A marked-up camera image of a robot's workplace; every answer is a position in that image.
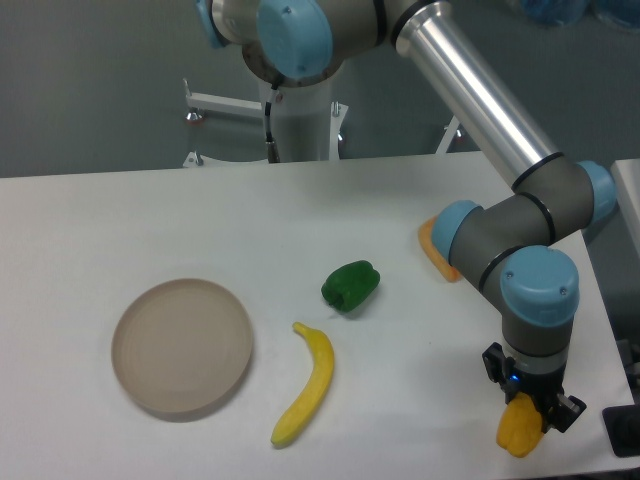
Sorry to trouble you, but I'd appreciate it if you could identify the beige round plate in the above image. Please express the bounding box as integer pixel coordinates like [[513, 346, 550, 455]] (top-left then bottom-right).
[[111, 278, 254, 422]]

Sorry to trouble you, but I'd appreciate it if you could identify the yellow bell pepper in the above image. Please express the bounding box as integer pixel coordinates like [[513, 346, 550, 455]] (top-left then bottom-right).
[[496, 393, 544, 458]]

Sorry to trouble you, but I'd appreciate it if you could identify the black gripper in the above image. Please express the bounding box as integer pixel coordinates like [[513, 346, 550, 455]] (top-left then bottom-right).
[[482, 342, 586, 433]]

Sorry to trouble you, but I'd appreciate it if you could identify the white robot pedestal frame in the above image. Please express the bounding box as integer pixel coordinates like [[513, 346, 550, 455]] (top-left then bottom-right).
[[180, 74, 468, 168]]

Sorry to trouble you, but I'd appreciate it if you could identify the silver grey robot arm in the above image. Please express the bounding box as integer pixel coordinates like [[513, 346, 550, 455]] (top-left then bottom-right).
[[195, 1, 616, 431]]

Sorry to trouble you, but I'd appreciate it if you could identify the orange fruit slice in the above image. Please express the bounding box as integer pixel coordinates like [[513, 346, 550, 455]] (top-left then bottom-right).
[[417, 216, 462, 283]]

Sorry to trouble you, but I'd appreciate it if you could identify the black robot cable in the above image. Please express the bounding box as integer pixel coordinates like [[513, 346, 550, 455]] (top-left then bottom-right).
[[263, 79, 284, 165]]

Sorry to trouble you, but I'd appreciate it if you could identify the yellow banana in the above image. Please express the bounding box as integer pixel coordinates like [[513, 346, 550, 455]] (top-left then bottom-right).
[[270, 322, 335, 449]]

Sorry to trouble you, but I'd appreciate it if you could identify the black device at right edge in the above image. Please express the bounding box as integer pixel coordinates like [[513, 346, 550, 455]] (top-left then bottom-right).
[[602, 404, 639, 458]]

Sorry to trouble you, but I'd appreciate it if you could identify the blue object top right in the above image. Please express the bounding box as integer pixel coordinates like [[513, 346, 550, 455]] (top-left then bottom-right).
[[514, 0, 639, 33]]

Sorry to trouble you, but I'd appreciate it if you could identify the green bell pepper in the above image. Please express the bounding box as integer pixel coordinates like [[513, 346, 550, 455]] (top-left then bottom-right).
[[321, 260, 381, 313]]

